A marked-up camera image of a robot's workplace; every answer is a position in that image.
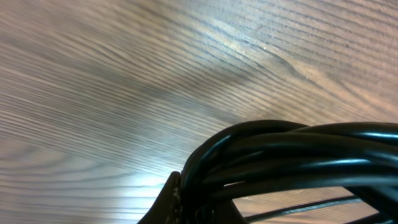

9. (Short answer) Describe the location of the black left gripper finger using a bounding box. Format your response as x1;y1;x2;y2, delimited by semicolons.
138;171;246;224

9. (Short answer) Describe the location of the black usb cable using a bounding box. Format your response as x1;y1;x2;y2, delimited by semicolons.
180;119;398;224

